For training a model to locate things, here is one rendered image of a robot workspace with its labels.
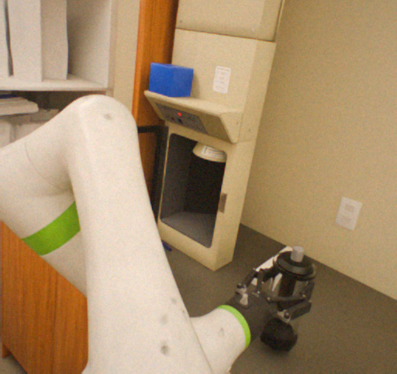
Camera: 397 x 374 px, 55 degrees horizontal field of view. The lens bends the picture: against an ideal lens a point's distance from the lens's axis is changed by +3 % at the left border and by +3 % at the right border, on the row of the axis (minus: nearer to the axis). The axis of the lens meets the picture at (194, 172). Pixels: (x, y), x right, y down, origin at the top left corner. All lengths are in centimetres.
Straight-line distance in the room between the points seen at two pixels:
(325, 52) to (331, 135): 30
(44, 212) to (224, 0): 82
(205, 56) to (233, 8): 16
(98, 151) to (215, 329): 39
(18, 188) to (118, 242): 25
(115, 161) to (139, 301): 20
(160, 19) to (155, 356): 113
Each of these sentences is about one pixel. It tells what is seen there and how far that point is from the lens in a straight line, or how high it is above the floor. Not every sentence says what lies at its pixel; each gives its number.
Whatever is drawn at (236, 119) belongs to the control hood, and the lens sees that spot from 113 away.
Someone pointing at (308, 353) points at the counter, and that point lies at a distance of 118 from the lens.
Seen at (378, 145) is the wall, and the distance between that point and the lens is 146.
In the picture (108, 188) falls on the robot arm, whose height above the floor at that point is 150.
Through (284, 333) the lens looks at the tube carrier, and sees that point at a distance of 107.
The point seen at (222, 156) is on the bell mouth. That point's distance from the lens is 127.
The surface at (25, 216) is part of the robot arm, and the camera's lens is 67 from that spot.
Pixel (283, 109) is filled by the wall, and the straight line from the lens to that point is 157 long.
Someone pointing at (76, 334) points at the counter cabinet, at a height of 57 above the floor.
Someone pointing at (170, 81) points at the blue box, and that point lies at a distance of 119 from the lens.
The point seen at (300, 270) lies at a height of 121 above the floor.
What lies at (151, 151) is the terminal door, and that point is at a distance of 135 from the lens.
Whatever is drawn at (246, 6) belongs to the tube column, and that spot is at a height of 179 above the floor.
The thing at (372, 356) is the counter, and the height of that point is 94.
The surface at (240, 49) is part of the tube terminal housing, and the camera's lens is 117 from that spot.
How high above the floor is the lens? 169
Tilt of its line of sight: 19 degrees down
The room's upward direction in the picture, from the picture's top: 9 degrees clockwise
